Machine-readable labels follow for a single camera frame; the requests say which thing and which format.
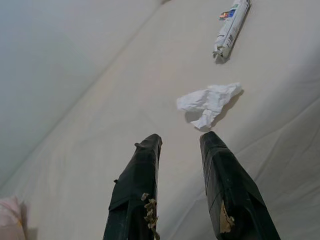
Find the white tissue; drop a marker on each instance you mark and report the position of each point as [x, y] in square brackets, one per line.
[207, 100]

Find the pink floral pillow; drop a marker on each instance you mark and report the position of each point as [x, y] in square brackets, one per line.
[10, 217]

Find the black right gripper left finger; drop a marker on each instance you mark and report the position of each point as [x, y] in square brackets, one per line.
[135, 187]

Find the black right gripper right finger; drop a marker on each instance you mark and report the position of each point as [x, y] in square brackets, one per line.
[225, 180]

